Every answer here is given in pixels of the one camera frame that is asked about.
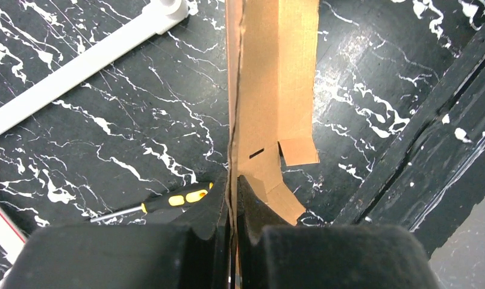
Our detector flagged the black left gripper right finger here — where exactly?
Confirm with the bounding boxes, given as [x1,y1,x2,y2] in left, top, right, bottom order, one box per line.
[237,176,438,288]

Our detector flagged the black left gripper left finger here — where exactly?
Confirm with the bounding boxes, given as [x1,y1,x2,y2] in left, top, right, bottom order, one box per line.
[2,173,230,288]

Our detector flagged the brown cardboard box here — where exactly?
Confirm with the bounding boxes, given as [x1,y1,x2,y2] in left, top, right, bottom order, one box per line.
[225,1,319,288]

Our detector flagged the yellow black screwdriver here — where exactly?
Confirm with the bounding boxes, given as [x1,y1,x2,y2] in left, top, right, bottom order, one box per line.
[89,182,214,223]

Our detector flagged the white PVC pipe frame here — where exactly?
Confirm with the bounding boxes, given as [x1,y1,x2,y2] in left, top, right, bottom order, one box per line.
[0,0,190,264]

